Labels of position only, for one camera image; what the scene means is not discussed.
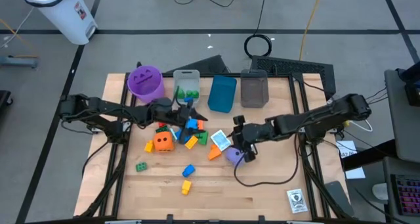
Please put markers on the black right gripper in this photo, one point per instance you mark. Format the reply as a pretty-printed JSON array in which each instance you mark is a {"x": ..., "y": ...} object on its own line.
[{"x": 247, "y": 135}]

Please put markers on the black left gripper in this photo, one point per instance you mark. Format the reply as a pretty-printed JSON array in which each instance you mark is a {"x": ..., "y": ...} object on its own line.
[{"x": 178, "y": 117}]

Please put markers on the light blue toy block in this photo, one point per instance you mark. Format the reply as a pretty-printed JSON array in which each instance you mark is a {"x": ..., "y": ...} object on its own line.
[{"x": 192, "y": 123}]

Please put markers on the orange toy block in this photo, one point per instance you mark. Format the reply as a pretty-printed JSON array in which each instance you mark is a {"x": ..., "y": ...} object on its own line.
[{"x": 201, "y": 125}]

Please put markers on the purple foam die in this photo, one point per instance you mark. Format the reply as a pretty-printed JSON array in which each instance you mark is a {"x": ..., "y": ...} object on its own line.
[{"x": 231, "y": 156}]

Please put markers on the green toy block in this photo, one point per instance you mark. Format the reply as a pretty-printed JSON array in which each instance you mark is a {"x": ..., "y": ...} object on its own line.
[
  {"x": 192, "y": 94},
  {"x": 180, "y": 94},
  {"x": 204, "y": 138}
]

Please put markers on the dark green studded brick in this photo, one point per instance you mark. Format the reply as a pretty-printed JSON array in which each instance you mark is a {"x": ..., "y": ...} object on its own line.
[{"x": 162, "y": 129}]

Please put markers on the red toy block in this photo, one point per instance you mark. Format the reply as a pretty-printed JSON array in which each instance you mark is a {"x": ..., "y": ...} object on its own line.
[{"x": 161, "y": 124}]

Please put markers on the orange foam die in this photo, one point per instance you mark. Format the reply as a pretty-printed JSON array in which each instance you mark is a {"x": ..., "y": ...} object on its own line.
[{"x": 163, "y": 144}]

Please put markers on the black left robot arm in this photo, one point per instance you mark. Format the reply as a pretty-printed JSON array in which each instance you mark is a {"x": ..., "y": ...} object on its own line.
[{"x": 98, "y": 107}]

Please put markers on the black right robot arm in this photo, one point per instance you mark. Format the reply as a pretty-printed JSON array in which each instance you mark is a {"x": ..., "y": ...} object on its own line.
[{"x": 311, "y": 119}]

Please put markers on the yellow flat block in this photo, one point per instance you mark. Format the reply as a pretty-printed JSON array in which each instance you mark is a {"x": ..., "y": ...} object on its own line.
[{"x": 191, "y": 142}]

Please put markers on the pale cyan thin piece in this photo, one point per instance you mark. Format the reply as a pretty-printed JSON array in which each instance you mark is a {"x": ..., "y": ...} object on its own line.
[{"x": 173, "y": 135}]

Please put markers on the blue-backed card box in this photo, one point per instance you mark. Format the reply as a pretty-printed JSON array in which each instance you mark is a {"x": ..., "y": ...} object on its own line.
[{"x": 220, "y": 140}]

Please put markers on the orange wedge block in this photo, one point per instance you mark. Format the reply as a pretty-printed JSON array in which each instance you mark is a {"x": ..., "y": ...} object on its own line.
[{"x": 214, "y": 153}]

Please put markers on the teal plastic bin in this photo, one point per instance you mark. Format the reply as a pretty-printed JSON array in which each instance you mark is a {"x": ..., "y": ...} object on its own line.
[{"x": 222, "y": 94}]

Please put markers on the light grey plastic bin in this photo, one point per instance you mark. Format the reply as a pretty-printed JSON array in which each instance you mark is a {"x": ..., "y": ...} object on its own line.
[{"x": 190, "y": 81}]

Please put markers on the dark grey translucent bin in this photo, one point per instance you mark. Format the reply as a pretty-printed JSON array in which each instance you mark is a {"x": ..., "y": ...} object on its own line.
[{"x": 254, "y": 89}]

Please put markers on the blue toy brick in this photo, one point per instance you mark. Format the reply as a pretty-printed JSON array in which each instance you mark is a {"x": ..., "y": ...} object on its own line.
[{"x": 188, "y": 170}]

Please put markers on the yellow small block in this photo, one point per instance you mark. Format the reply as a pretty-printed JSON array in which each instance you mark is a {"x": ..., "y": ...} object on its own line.
[{"x": 149, "y": 146}]

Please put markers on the black flat panel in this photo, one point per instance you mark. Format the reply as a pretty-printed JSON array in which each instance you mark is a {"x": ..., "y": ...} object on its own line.
[{"x": 210, "y": 66}]

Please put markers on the purple pumpkin-face bucket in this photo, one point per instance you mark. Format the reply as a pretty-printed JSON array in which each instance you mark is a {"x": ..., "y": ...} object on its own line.
[{"x": 146, "y": 86}]

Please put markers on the yellow toy brick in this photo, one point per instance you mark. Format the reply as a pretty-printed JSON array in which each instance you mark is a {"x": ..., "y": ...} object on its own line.
[{"x": 186, "y": 187}]

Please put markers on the small green studded brick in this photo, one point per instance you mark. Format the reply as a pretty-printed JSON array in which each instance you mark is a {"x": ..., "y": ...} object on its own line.
[{"x": 141, "y": 167}]

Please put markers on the black perforated panel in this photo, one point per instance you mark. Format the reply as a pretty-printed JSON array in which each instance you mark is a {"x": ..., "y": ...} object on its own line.
[{"x": 288, "y": 66}]

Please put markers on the card on table corner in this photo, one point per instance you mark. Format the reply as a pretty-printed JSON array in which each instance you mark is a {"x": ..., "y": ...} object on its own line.
[{"x": 297, "y": 201}]

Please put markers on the black table clamp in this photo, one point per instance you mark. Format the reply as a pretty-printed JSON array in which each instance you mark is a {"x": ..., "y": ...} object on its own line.
[
  {"x": 261, "y": 218},
  {"x": 169, "y": 217}
]

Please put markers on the white paper sheet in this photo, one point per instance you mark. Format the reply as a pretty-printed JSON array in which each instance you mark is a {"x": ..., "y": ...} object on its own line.
[{"x": 346, "y": 148}]

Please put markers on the pale grey computer mouse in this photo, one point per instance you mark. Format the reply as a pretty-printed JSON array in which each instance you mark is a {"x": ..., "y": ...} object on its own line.
[{"x": 380, "y": 191}]

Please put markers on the grey desk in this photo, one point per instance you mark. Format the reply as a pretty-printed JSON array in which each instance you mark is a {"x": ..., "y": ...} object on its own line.
[{"x": 403, "y": 119}]

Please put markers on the white pedal trash can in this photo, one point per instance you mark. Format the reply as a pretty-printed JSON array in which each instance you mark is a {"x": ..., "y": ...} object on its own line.
[{"x": 65, "y": 13}]

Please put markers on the keyboard with coloured keys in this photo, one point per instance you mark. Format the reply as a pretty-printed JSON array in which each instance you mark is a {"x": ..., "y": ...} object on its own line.
[{"x": 407, "y": 194}]

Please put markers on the black desk equipment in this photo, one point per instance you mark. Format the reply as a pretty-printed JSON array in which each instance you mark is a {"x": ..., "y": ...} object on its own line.
[{"x": 411, "y": 86}]

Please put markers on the grey metal floor bar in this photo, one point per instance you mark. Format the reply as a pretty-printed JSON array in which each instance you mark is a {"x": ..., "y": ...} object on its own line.
[{"x": 19, "y": 61}]

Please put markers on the black chair part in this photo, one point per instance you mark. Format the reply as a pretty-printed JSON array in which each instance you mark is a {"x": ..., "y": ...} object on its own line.
[{"x": 5, "y": 99}]

